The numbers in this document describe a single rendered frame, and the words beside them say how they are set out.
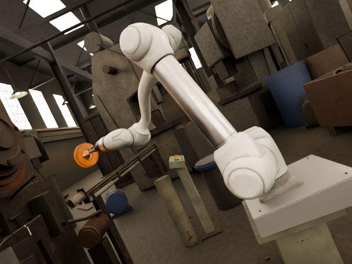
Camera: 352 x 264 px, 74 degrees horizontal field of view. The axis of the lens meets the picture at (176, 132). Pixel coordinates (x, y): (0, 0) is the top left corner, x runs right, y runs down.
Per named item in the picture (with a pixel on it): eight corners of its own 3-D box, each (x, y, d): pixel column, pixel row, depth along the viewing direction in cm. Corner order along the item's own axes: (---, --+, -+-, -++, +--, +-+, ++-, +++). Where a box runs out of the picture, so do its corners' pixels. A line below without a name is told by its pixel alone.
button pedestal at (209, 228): (202, 243, 162) (165, 163, 159) (198, 227, 186) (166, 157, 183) (223, 233, 162) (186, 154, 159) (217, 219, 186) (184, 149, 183)
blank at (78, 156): (91, 172, 148) (94, 171, 146) (69, 161, 139) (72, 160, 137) (99, 151, 157) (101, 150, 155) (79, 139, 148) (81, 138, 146)
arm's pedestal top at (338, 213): (307, 184, 112) (304, 176, 112) (347, 214, 80) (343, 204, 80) (244, 208, 117) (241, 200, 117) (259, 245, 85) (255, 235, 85)
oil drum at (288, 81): (298, 129, 333) (273, 72, 329) (279, 128, 392) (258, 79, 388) (336, 111, 331) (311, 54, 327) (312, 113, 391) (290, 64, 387)
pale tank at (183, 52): (203, 131, 937) (156, 28, 917) (201, 130, 1029) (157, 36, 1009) (224, 121, 935) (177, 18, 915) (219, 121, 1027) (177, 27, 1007)
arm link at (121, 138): (104, 153, 127) (123, 150, 137) (122, 146, 117) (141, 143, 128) (100, 134, 128) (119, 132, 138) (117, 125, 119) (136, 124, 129)
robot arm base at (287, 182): (286, 171, 110) (280, 161, 110) (305, 183, 88) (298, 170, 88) (250, 187, 112) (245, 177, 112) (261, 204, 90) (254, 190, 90)
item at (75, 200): (71, 208, 143) (66, 200, 142) (83, 199, 150) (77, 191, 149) (76, 207, 139) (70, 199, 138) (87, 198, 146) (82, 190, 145)
